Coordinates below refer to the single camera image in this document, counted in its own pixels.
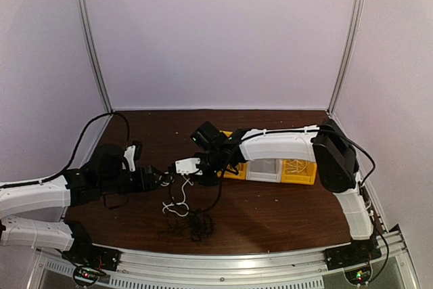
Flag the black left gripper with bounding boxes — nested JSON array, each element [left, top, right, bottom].
[[99, 164, 166, 196]]

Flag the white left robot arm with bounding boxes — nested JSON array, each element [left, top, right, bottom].
[[1, 141, 170, 265]]

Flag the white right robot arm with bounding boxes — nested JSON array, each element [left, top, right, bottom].
[[183, 118, 377, 263]]

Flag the yellow bin left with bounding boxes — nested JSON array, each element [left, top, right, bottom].
[[219, 130, 250, 181]]

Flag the yellow bin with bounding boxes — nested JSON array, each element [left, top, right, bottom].
[[219, 130, 250, 181], [281, 160, 317, 185]]

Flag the white plastic bin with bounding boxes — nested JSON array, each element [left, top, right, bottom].
[[246, 159, 282, 183]]

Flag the yellow bin right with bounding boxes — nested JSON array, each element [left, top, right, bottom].
[[281, 160, 317, 185]]

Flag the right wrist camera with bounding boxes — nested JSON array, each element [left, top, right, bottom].
[[168, 158, 203, 176]]

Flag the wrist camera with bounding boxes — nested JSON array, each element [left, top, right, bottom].
[[168, 158, 203, 176], [123, 141, 143, 172]]

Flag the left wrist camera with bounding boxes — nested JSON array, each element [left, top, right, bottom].
[[123, 141, 143, 172]]

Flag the tangled black cables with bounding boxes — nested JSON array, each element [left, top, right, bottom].
[[158, 183, 217, 244]]

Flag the aluminium front rail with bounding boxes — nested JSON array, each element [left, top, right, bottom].
[[25, 231, 420, 288]]

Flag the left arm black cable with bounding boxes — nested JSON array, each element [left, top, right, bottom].
[[0, 111, 131, 188]]

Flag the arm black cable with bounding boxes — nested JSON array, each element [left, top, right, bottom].
[[194, 126, 393, 266], [0, 111, 131, 188]]

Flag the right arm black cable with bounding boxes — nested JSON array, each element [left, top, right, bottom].
[[194, 126, 393, 266]]

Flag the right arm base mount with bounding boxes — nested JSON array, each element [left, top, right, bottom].
[[324, 242, 382, 286]]

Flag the left aluminium corner post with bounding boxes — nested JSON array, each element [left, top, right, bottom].
[[76, 0, 113, 112]]

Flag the aluminium corner post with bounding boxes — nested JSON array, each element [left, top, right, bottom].
[[76, 0, 113, 112], [327, 0, 365, 116]]

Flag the right aluminium corner post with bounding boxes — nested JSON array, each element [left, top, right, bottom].
[[327, 0, 365, 116]]

